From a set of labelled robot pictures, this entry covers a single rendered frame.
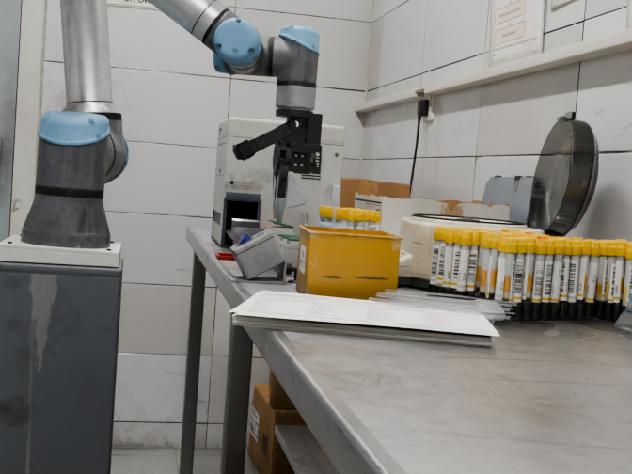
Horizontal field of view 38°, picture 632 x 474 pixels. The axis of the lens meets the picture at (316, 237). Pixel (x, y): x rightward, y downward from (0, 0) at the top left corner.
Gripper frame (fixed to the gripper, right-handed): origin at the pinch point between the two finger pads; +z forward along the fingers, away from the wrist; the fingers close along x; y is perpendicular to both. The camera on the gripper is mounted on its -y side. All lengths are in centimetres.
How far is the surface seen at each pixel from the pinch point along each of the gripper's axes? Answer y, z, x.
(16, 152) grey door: -68, -9, 163
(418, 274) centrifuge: 21.2, 7.2, -24.1
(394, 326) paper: 3, 8, -73
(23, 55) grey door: -68, -43, 163
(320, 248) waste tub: -0.6, 2.1, -46.3
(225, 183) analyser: -6.4, -4.8, 37.9
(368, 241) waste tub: 6.0, 0.6, -46.8
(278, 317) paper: -10, 8, -69
